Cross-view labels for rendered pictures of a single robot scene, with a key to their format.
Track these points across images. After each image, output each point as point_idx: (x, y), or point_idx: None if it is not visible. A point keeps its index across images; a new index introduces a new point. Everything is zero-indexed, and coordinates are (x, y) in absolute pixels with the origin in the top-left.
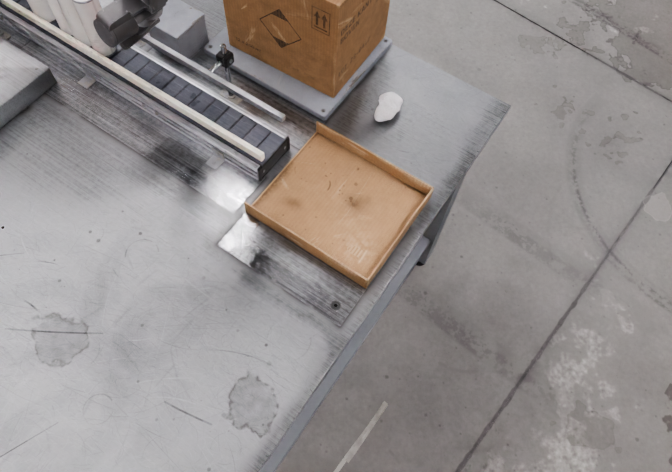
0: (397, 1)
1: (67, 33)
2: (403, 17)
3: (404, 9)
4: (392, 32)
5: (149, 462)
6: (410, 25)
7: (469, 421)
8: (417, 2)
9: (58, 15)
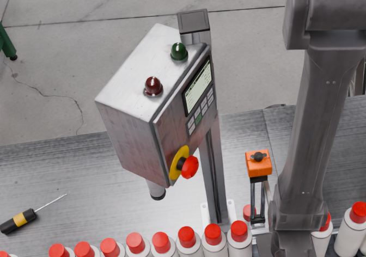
0: (269, 47)
1: (354, 255)
2: (286, 55)
3: (280, 49)
4: (292, 69)
5: None
6: (296, 56)
7: None
8: (281, 38)
9: (357, 246)
